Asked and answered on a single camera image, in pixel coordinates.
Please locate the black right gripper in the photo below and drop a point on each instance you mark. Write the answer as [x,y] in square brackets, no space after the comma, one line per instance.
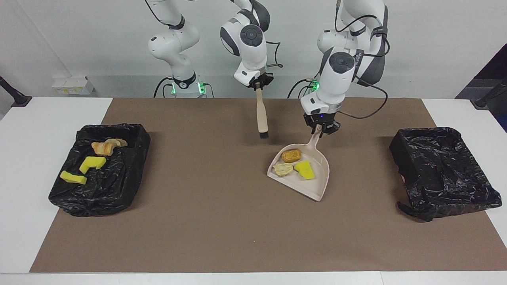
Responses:
[262,80]

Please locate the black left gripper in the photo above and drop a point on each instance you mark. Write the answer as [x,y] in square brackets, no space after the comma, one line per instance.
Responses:
[323,120]

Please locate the beige brush black bristles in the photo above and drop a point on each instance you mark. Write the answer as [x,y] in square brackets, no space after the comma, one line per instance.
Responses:
[262,114]

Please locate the brown bread roll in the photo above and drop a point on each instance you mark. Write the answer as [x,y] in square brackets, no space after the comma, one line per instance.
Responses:
[291,156]

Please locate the wavy yellow sponge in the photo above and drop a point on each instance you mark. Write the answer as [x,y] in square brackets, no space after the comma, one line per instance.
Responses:
[305,171]

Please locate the striped croissant bread piece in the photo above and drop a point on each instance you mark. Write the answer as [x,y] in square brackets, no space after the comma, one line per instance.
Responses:
[283,170]

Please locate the beige plastic dustpan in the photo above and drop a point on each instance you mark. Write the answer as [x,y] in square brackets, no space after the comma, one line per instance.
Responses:
[309,188]

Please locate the small sliced bread piece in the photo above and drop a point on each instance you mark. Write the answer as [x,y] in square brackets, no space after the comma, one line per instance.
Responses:
[119,142]

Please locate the large sliced bread piece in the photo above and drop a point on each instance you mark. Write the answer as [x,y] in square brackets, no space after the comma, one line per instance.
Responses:
[102,148]

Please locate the notched yellow sponge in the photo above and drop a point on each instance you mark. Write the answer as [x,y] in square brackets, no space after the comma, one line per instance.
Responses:
[92,162]

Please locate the green and yellow sponge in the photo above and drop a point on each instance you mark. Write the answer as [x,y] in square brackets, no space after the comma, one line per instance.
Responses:
[73,177]

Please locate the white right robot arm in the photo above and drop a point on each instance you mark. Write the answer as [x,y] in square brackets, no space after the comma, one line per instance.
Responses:
[249,43]

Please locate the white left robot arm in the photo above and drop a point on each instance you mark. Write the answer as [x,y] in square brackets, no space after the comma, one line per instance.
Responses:
[336,75]

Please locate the bin with black bag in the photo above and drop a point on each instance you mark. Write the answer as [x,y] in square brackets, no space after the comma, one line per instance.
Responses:
[443,170]
[111,190]

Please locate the brown table mat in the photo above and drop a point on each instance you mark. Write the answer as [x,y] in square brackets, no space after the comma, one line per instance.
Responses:
[237,245]

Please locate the black stand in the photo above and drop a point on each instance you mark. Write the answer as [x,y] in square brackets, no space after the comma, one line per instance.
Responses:
[485,101]
[18,99]

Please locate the white power box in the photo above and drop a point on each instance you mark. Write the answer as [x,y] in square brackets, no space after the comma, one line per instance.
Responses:
[73,85]

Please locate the dark background furniture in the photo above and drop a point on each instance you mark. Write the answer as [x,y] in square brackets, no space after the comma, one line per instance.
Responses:
[497,63]

